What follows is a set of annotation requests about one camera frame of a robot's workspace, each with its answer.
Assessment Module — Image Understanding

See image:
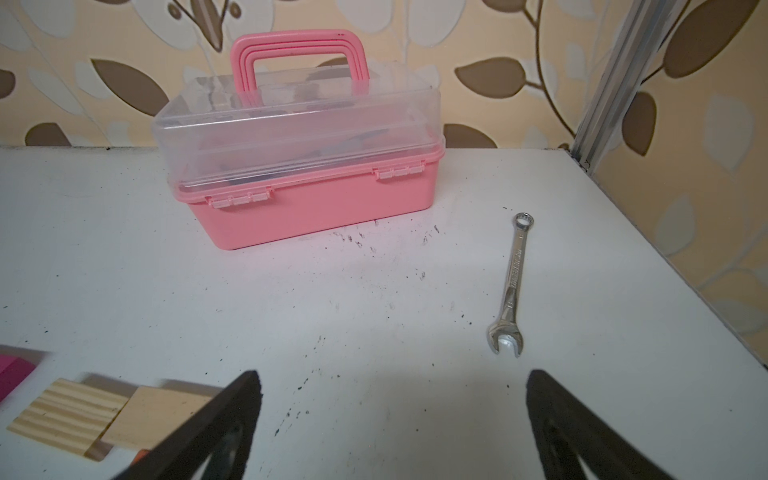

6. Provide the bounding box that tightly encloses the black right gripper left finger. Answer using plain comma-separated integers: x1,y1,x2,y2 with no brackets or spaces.
116,370,262,480

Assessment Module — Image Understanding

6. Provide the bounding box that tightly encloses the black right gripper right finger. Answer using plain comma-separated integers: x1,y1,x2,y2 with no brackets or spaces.
526,369,670,479

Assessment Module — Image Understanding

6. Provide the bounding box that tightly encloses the tan wood block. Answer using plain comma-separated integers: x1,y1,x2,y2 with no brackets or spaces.
101,386,211,451

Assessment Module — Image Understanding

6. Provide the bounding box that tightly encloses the ridged wood block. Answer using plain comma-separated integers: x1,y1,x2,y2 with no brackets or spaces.
7,379,128,462

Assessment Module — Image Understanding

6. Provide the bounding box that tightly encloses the magenta block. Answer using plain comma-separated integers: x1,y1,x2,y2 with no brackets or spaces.
0,355,36,401

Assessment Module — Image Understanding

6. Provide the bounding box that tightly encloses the pink plastic storage box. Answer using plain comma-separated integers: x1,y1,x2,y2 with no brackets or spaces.
151,29,446,250

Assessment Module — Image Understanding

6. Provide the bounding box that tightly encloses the orange-red block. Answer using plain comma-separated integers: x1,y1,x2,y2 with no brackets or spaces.
131,449,149,465

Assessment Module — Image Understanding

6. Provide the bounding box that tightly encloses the silver wrench on table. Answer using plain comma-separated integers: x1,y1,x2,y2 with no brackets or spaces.
487,212,535,358

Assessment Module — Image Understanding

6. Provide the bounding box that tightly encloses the aluminium frame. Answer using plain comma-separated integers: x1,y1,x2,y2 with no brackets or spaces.
570,1,689,176

